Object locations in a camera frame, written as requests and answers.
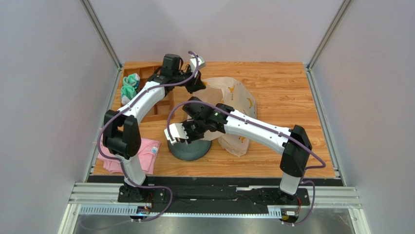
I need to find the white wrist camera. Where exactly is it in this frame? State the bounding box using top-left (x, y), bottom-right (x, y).
top-left (164, 123), bottom-right (188, 145)
top-left (189, 56), bottom-right (206, 73)

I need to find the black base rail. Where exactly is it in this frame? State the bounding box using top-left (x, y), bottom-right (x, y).
top-left (117, 176), bottom-right (311, 215)

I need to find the banana print plastic bag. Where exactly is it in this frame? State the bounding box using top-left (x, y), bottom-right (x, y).
top-left (192, 77), bottom-right (257, 157)

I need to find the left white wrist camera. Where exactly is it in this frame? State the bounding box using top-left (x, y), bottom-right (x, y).
top-left (189, 56), bottom-right (206, 73)

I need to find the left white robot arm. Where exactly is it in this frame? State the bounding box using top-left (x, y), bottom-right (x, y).
top-left (97, 51), bottom-right (206, 194)

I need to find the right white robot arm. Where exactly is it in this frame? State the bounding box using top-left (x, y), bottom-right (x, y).
top-left (182, 97), bottom-right (312, 195)

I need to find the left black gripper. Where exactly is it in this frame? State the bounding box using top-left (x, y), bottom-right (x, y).
top-left (172, 66), bottom-right (206, 95)

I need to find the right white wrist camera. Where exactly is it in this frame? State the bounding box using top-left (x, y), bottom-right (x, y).
top-left (164, 123), bottom-right (188, 145)

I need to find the wooden compartment tray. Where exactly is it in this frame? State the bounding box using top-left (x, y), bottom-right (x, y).
top-left (122, 62), bottom-right (174, 122)

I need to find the teal rolled sock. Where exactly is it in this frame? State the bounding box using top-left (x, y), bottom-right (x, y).
top-left (120, 73), bottom-right (140, 105)

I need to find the dark grey round plate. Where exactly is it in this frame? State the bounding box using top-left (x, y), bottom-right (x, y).
top-left (167, 139), bottom-right (212, 161)

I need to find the pink folded cloth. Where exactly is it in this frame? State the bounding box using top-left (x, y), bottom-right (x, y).
top-left (97, 138), bottom-right (161, 175)

